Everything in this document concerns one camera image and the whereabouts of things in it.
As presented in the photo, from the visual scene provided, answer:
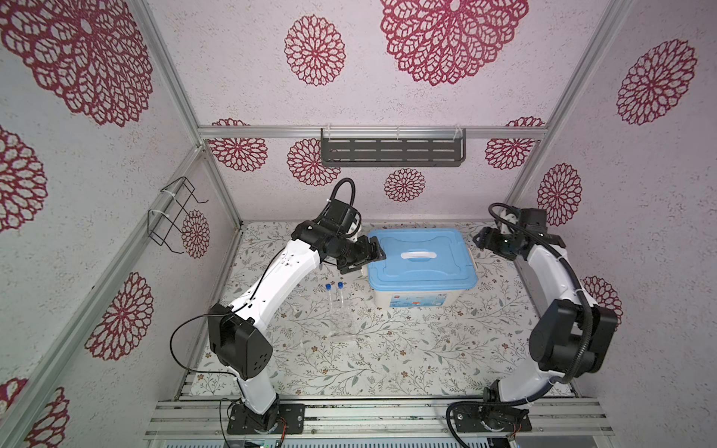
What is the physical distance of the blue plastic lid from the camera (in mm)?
831

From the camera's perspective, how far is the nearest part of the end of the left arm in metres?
0.55

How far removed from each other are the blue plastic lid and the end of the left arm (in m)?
0.12
